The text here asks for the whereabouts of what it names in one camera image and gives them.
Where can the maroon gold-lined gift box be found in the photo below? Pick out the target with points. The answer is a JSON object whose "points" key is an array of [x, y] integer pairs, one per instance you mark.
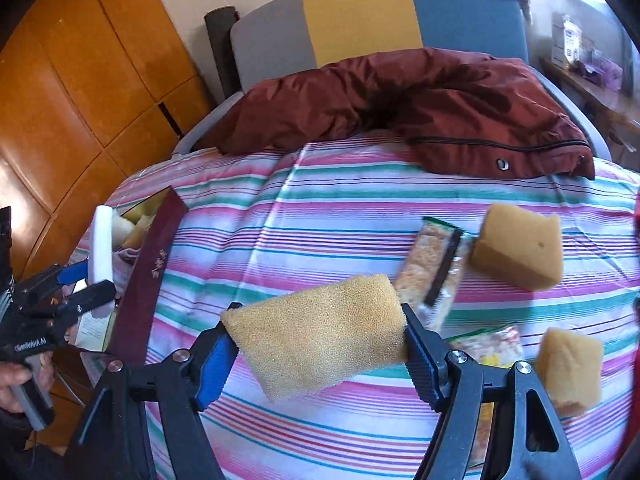
{"points": [[150, 280]]}

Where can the white foam block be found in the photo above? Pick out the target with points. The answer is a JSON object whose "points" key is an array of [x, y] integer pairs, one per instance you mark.
{"points": [[102, 245]]}

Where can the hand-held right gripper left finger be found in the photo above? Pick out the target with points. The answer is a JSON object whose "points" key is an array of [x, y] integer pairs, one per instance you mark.
{"points": [[215, 370]]}

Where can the coarse yellow sponge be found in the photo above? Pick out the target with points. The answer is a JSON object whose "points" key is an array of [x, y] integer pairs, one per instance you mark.
{"points": [[320, 335]]}

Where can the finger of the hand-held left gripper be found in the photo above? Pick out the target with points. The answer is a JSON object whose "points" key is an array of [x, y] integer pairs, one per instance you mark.
{"points": [[70, 274], [95, 296]]}

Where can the purple bag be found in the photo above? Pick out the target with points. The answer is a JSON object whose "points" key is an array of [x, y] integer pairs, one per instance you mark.
{"points": [[602, 67]]}

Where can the maroon padded jacket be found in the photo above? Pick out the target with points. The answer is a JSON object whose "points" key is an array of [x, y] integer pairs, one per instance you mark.
{"points": [[425, 105]]}

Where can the striped bedsheet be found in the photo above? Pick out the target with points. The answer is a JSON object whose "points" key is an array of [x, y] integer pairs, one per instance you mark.
{"points": [[350, 210]]}

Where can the person's left hand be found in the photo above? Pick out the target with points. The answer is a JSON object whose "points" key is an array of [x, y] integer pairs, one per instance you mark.
{"points": [[12, 385]]}

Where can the wooden side table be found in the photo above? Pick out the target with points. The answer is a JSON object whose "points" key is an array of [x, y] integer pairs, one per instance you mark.
{"points": [[595, 95]]}

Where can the small smooth tan sponge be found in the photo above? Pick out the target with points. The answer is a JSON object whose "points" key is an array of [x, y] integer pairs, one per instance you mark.
{"points": [[570, 370]]}

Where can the black-striped clear snack packet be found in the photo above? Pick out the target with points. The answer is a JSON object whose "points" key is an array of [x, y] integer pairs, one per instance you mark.
{"points": [[430, 260]]}

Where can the grey yellow blue chair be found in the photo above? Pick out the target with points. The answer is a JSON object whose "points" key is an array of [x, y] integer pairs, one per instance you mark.
{"points": [[360, 15]]}

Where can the yellow green snack packet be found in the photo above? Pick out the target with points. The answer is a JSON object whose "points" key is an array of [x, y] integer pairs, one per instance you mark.
{"points": [[492, 347]]}

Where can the large notched tan sponge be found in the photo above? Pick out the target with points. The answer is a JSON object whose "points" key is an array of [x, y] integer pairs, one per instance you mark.
{"points": [[517, 250]]}

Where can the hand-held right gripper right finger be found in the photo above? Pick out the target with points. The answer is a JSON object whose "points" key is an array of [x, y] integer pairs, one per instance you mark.
{"points": [[422, 360]]}

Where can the white package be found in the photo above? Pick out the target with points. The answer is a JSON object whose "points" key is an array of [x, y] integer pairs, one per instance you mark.
{"points": [[567, 40]]}

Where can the wooden wardrobe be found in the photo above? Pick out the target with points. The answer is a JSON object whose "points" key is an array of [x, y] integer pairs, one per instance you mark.
{"points": [[75, 85]]}

